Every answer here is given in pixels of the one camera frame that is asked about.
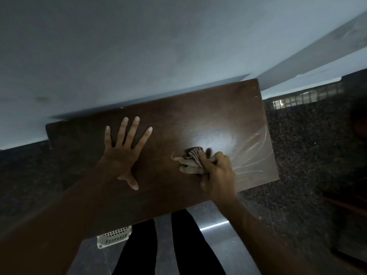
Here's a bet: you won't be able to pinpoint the person's left hand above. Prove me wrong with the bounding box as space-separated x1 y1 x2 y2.
97 116 153 191

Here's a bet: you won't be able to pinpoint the person's right hand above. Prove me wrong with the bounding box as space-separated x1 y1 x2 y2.
198 149 238 202

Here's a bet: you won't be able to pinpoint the striped brown cleaning cloth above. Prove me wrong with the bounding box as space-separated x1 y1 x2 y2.
171 146 213 175

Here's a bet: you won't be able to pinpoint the person's black trousers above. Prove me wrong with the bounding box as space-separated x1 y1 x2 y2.
112 209 227 275

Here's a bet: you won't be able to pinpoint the dark wooden table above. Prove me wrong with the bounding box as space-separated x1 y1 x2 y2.
45 78 279 241

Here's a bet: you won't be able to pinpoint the dark wooden furniture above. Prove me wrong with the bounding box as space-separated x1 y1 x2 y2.
321 180 367 264

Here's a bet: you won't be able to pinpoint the person's right forearm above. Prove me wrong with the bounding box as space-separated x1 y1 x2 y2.
213 194 325 275

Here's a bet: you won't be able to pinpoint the white plastic lattice basket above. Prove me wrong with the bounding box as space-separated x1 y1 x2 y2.
96 225 133 249

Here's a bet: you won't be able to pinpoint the person's left forearm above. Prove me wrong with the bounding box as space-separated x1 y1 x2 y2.
0 166 121 275

